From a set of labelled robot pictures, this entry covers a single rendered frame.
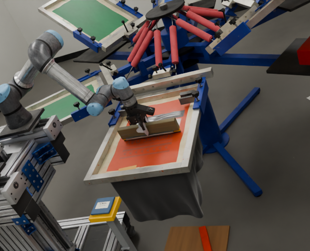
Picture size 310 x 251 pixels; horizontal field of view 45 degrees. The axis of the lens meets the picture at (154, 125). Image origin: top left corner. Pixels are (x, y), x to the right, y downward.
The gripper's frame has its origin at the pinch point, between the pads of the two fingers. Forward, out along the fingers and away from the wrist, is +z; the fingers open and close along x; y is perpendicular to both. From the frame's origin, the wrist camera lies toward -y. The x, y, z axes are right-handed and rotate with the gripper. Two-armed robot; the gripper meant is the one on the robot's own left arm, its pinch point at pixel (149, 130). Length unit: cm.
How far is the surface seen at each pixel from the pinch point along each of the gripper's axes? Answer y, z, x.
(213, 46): -37, -13, -59
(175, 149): -16.8, 5.3, 14.8
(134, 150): 8.9, 4.3, 9.3
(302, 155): -71, 104, -75
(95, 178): 23.6, -0.2, 32.9
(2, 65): 380, 35, -350
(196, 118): -26.9, 2.2, -5.3
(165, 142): -9.4, 5.1, 7.2
